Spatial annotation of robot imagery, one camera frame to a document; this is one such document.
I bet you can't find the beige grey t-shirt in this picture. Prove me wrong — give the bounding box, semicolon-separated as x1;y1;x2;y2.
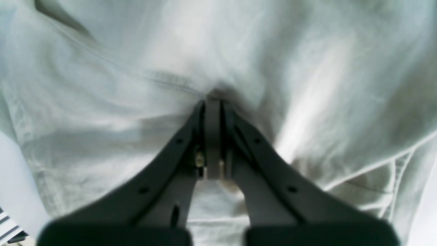
1;0;436;245

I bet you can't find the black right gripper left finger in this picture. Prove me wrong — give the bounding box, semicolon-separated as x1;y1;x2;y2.
37;100;223;246

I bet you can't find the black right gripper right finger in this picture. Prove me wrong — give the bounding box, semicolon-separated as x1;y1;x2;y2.
224;104;400;246

